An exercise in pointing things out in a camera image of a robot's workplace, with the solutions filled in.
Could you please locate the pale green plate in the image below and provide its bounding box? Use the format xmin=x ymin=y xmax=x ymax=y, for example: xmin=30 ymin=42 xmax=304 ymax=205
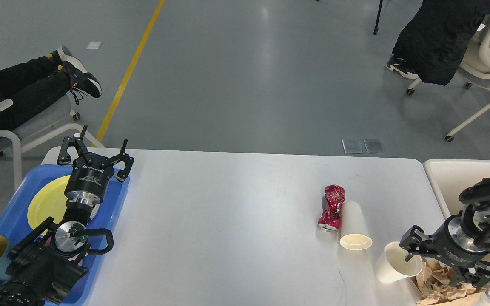
xmin=89 ymin=202 xmax=100 ymax=220

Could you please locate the white paper cup upright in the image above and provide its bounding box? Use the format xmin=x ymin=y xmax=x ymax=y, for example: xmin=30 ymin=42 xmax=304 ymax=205
xmin=374 ymin=241 xmax=423 ymax=283

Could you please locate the crumpled brown paper ball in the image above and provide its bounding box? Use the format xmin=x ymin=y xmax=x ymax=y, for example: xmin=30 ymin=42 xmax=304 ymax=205
xmin=410 ymin=259 xmax=486 ymax=306

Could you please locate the white paper cup lying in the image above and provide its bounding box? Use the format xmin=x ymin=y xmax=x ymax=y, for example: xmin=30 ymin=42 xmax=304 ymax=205
xmin=339 ymin=201 xmax=373 ymax=251

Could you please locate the left floor plate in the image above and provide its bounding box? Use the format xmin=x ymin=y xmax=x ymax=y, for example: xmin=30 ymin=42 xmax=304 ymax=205
xmin=342 ymin=139 xmax=363 ymax=154

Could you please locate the red crumpled snack wrapper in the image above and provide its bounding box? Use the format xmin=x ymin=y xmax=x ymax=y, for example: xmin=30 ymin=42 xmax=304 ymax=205
xmin=317 ymin=185 xmax=345 ymax=233

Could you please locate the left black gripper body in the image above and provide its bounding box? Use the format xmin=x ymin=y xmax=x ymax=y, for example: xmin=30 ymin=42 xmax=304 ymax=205
xmin=64 ymin=161 xmax=114 ymax=208

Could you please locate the right floor plate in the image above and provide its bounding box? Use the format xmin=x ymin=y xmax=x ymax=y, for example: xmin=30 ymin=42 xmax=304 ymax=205
xmin=364 ymin=139 xmax=385 ymax=154

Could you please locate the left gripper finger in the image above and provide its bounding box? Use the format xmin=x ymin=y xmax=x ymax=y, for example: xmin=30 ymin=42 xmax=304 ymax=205
xmin=57 ymin=125 xmax=89 ymax=167
xmin=107 ymin=139 xmax=135 ymax=183

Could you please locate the white plastic bin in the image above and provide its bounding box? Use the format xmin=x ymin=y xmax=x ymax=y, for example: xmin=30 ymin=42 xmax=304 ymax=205
xmin=423 ymin=159 xmax=490 ymax=306

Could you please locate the grey office chair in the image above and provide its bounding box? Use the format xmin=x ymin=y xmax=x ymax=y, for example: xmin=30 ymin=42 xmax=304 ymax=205
xmin=0 ymin=95 xmax=83 ymax=190

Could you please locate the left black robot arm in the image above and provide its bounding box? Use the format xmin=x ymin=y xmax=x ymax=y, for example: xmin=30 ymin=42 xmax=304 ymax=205
xmin=0 ymin=126 xmax=134 ymax=306

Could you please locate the floor plate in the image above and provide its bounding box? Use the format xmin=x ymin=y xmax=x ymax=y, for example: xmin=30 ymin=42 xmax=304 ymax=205
xmin=364 ymin=139 xmax=385 ymax=154
xmin=342 ymin=139 xmax=363 ymax=154

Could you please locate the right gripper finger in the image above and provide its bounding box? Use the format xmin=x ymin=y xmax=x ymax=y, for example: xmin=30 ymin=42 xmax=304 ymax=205
xmin=447 ymin=260 xmax=490 ymax=289
xmin=399 ymin=225 xmax=437 ymax=262

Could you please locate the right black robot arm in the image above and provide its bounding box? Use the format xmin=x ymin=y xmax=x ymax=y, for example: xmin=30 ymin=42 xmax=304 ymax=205
xmin=399 ymin=178 xmax=490 ymax=289

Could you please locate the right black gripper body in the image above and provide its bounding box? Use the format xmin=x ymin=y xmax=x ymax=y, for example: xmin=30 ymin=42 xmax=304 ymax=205
xmin=427 ymin=215 xmax=490 ymax=269

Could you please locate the person in black clothes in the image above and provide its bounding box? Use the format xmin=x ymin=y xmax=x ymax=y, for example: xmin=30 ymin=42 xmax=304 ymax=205
xmin=0 ymin=46 xmax=103 ymax=130

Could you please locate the black stand leg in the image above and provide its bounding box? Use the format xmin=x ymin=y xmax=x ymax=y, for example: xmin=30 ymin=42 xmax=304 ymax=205
xmin=373 ymin=0 xmax=384 ymax=35

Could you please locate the yellow plastic plate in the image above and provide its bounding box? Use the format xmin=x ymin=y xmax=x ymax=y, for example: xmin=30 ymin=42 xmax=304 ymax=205
xmin=27 ymin=175 xmax=70 ymax=229

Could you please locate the black jacket on chair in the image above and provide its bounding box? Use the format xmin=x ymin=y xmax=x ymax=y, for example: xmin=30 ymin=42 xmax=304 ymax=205
xmin=392 ymin=0 xmax=490 ymax=86

